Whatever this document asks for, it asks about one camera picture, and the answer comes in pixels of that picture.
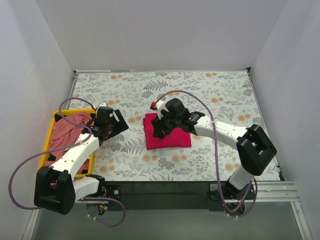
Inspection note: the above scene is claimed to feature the magenta t shirt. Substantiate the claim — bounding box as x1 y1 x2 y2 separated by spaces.
143 113 192 150

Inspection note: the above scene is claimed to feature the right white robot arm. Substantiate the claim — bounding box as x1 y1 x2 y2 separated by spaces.
150 98 277 199

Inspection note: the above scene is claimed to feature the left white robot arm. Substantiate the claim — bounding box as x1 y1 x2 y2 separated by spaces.
34 106 129 215

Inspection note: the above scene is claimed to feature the salmon pink t shirt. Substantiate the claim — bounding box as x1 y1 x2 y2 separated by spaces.
45 112 93 167

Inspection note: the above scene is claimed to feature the black garment in bin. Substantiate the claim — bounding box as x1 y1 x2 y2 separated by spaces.
54 113 71 123

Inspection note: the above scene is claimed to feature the floral patterned table mat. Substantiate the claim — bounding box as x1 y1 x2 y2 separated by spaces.
69 71 263 181

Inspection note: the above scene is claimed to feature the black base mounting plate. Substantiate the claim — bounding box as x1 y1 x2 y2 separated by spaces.
77 181 256 213

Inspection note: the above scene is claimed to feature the yellow plastic bin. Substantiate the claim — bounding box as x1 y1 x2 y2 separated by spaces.
39 109 96 178

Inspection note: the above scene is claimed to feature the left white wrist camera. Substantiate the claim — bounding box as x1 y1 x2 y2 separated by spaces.
94 102 108 111

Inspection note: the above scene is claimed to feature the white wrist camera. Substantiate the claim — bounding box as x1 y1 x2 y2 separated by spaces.
94 102 108 111
150 100 167 119

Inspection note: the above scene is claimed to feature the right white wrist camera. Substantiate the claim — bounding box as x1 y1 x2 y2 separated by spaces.
150 100 167 119

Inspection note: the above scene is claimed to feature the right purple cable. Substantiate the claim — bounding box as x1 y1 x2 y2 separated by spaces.
152 90 258 219

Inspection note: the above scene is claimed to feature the purple cable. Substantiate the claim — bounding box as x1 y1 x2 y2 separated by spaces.
8 97 127 228
152 90 258 219

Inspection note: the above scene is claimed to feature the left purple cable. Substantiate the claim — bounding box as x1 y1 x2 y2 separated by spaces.
8 97 127 228

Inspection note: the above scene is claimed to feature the aluminium frame rail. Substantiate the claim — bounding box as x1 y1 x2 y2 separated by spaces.
36 183 301 204

